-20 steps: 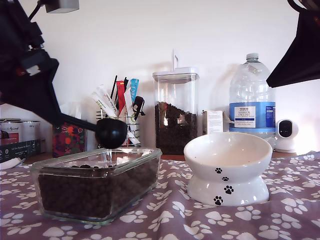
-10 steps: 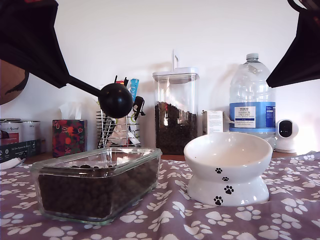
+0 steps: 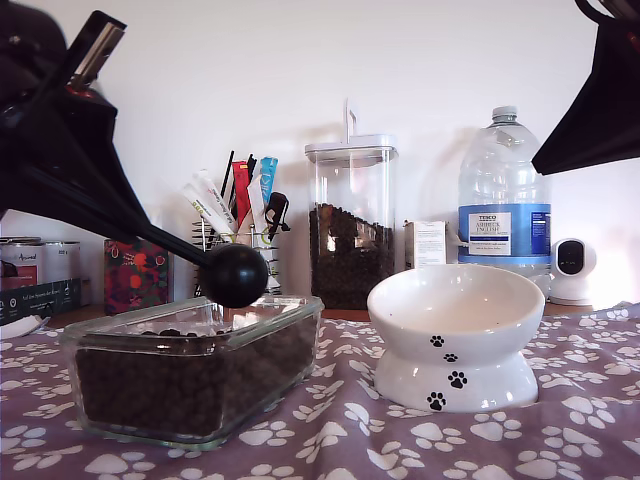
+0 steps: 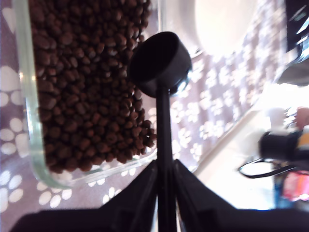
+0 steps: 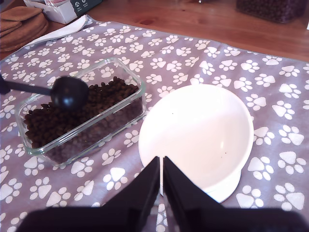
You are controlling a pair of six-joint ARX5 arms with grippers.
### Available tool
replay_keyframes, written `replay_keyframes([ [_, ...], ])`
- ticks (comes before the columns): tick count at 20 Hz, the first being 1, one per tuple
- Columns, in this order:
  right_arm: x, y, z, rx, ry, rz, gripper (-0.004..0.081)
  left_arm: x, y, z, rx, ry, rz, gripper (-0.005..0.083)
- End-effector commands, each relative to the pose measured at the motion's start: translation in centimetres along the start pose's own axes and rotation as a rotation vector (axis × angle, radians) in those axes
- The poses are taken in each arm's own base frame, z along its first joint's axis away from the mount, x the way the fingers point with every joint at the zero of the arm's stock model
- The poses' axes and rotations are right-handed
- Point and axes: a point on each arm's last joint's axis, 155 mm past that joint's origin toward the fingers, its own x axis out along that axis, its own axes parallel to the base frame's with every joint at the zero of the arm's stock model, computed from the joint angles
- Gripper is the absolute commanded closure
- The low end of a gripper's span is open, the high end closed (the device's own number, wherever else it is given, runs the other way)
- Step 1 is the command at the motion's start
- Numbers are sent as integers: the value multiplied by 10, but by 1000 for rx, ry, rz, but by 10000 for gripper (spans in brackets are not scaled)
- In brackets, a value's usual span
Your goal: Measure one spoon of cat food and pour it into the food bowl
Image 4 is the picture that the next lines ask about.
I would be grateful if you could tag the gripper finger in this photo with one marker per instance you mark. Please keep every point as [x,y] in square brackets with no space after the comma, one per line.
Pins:
[135,205]
[198,205]

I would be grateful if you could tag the black measuring spoon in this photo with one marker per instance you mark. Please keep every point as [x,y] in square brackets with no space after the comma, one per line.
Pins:
[164,120]

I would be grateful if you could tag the white raised cat bowl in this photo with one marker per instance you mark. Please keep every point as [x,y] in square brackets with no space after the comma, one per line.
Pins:
[222,24]

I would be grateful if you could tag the red pink packet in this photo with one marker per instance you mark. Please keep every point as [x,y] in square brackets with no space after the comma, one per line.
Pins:
[295,186]

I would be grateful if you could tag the black cylindrical device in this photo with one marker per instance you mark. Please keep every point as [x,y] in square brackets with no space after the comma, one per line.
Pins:
[277,145]

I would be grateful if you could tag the large brown kibble heap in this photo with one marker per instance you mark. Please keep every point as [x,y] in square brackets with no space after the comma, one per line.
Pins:
[84,96]

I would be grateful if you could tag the purple paw print cloth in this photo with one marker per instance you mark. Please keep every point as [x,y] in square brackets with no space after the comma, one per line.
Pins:
[17,164]

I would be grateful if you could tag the rectangular glass container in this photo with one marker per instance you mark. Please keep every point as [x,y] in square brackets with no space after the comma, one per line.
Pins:
[26,96]

